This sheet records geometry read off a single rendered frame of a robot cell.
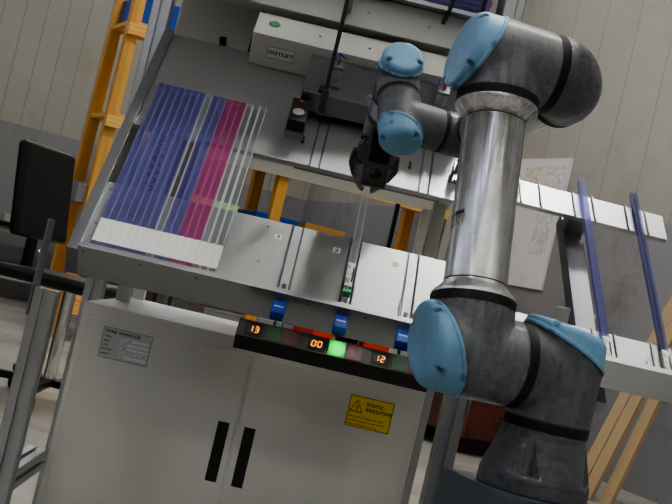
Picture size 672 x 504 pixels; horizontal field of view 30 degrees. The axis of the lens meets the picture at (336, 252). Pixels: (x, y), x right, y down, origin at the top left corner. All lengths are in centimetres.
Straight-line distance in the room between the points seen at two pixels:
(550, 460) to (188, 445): 102
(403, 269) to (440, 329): 70
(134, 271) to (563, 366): 85
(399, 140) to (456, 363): 60
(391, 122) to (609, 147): 649
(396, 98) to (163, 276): 51
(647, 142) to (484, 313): 663
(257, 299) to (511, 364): 68
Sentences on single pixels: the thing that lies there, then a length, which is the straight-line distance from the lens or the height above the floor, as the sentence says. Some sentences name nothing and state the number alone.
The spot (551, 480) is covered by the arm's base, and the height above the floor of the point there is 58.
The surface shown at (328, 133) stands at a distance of 255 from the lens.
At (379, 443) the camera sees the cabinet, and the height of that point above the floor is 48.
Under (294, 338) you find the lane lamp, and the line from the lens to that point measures 214.
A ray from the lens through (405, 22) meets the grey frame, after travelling 272.
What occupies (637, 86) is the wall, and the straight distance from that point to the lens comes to 849.
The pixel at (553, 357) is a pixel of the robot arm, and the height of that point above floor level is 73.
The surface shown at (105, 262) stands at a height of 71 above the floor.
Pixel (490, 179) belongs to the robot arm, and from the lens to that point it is 169.
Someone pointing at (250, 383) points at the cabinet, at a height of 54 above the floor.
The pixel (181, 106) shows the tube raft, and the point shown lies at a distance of 253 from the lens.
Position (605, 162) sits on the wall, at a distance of 854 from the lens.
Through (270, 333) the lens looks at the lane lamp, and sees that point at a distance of 214.
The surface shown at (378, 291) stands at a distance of 224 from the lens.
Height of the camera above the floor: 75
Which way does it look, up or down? 2 degrees up
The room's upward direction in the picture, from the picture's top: 13 degrees clockwise
